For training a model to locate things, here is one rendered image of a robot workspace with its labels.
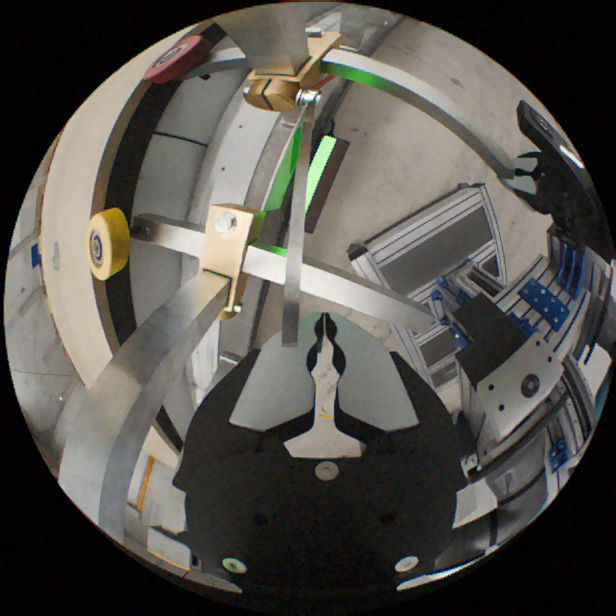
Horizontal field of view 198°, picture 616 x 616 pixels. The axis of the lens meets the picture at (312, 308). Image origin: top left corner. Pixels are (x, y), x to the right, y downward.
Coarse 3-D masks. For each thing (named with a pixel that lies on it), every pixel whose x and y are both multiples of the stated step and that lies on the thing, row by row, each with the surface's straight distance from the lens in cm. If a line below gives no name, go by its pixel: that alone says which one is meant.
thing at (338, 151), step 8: (336, 144) 34; (344, 144) 34; (336, 152) 33; (344, 152) 34; (328, 160) 33; (336, 160) 33; (328, 168) 33; (336, 168) 33; (328, 176) 32; (320, 184) 32; (328, 184) 32; (320, 192) 32; (312, 200) 32; (320, 200) 32; (312, 208) 32; (320, 208) 32; (312, 216) 32; (304, 224) 32; (312, 224) 32
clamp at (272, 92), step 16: (320, 48) 24; (336, 48) 27; (304, 64) 21; (320, 64) 24; (256, 80) 21; (272, 80) 20; (288, 80) 20; (304, 80) 20; (256, 96) 20; (272, 96) 19; (288, 96) 20
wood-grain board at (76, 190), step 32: (192, 32) 40; (128, 64) 52; (96, 96) 60; (128, 96) 32; (96, 128) 39; (64, 160) 61; (96, 160) 31; (64, 192) 49; (96, 192) 30; (64, 224) 45; (64, 256) 47; (64, 288) 55; (96, 288) 33; (64, 320) 74; (96, 320) 38; (96, 352) 51; (160, 448) 110
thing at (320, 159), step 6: (330, 138) 34; (324, 144) 34; (330, 144) 34; (318, 150) 33; (324, 150) 33; (330, 150) 33; (318, 156) 33; (324, 156) 33; (318, 162) 33; (324, 162) 33; (312, 168) 33; (318, 168) 33; (312, 174) 32; (318, 174) 32; (312, 180) 32; (312, 186) 32; (312, 192) 32; (306, 198) 32; (306, 204) 32
